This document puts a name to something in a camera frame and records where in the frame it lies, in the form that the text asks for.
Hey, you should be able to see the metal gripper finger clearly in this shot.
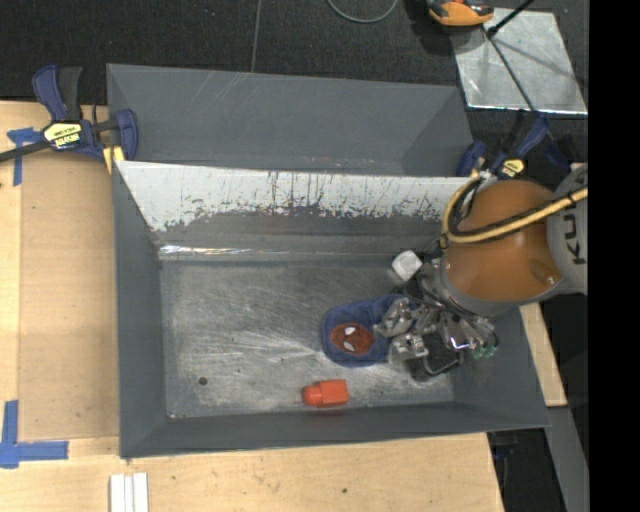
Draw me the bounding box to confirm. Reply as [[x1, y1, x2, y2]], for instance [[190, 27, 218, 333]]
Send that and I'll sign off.
[[389, 334, 430, 363], [374, 298, 419, 337]]

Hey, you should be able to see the blue cloth with red face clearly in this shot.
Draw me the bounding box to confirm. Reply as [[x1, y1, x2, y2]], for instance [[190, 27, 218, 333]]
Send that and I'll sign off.
[[319, 293, 417, 369]]

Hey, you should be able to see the orange-red plastic block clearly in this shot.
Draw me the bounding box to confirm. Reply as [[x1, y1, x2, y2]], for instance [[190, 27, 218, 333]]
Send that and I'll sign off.
[[301, 378, 350, 409]]

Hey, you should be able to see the grey metal bin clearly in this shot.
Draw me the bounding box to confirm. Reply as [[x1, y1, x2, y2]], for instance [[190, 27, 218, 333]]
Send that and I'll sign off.
[[104, 63, 552, 459]]

